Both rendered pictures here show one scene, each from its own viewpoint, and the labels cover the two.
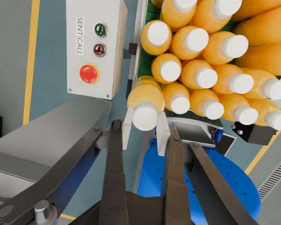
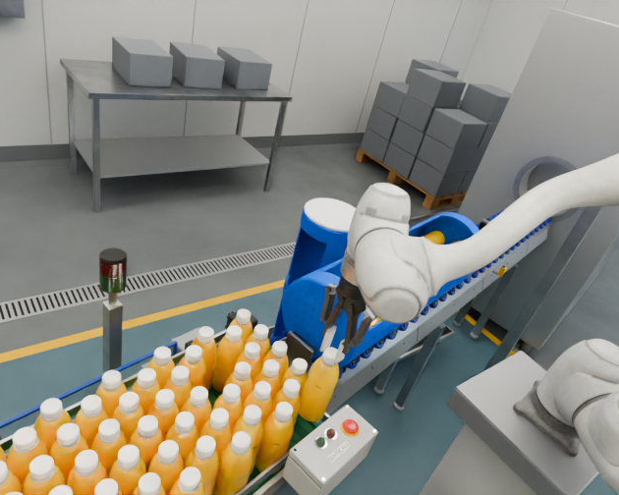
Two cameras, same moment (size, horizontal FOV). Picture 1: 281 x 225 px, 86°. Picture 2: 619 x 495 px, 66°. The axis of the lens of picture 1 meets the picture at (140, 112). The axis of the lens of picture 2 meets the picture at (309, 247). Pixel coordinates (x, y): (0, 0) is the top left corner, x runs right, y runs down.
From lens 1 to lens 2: 0.96 m
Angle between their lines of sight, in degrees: 42
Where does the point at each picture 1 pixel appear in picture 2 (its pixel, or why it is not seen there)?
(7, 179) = (504, 427)
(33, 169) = (478, 426)
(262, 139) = not seen: hidden behind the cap
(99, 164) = not seen: hidden behind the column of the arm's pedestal
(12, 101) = not seen: outside the picture
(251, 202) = (300, 284)
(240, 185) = (296, 296)
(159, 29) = (282, 410)
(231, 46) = (246, 370)
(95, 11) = (315, 455)
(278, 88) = (234, 332)
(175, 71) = (289, 383)
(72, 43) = (348, 453)
